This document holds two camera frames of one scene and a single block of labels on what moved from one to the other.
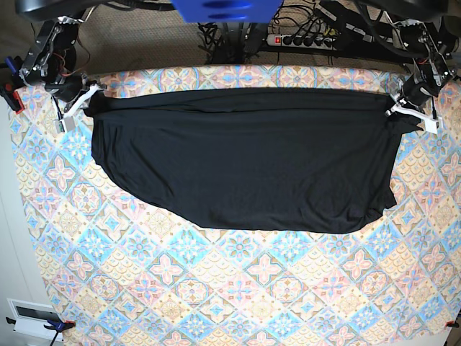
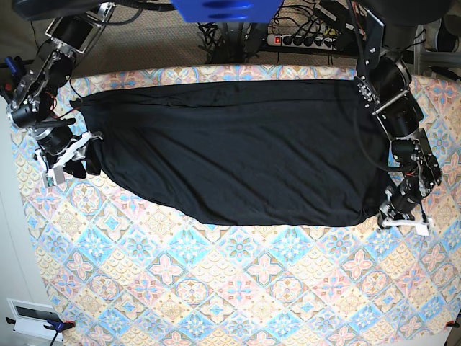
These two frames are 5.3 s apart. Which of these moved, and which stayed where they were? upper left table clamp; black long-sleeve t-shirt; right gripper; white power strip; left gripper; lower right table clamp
Moved: left gripper; right gripper
Stayed: upper left table clamp; lower right table clamp; white power strip; black long-sleeve t-shirt
